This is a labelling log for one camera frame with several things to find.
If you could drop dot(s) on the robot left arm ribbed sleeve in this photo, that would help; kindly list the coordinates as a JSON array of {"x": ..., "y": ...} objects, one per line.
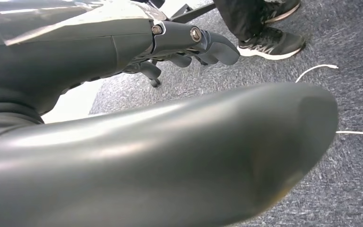
[{"x": 3, "y": 120}]

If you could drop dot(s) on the person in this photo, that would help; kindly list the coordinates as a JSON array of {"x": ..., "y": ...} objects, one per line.
[{"x": 263, "y": 40}]

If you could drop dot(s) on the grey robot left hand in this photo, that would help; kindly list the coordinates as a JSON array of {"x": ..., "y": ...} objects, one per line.
[{"x": 137, "y": 156}]

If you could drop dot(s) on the dark grey area carpet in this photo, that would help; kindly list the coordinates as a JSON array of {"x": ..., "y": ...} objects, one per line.
[{"x": 341, "y": 188}]

